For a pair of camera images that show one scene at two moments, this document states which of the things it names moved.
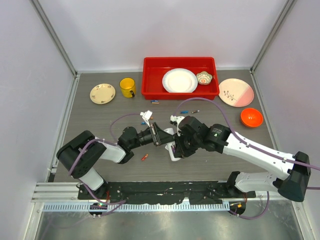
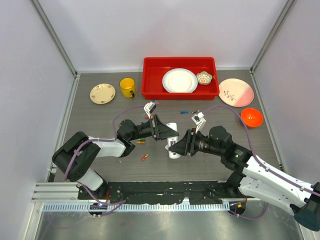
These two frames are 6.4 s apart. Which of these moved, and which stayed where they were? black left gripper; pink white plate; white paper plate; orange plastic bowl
Moved: black left gripper
Stayed: pink white plate; white paper plate; orange plastic bowl
